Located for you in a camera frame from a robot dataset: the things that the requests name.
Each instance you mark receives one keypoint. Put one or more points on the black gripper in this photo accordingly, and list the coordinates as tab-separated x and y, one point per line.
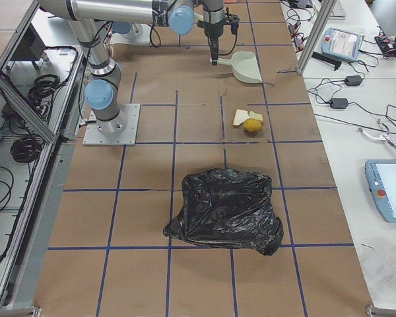
214	30

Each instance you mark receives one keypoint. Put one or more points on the pale green plastic dustpan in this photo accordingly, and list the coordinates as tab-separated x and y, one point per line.
244	67

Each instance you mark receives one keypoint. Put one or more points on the white bread slice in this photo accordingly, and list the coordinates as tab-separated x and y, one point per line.
240	117

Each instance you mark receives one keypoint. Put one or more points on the yellow potato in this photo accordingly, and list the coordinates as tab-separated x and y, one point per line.
252	125

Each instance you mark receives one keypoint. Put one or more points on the black trash bag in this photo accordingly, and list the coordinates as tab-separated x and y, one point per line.
227	208

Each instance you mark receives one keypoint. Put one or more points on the blue teach pendant tablet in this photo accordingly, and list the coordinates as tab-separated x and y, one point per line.
341	44

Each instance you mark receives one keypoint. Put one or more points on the black power adapter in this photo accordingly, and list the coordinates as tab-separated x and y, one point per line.
353	80

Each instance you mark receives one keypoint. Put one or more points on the aluminium frame post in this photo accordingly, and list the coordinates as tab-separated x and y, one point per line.
315	33

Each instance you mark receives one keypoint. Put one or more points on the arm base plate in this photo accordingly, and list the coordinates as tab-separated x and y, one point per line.
120	131

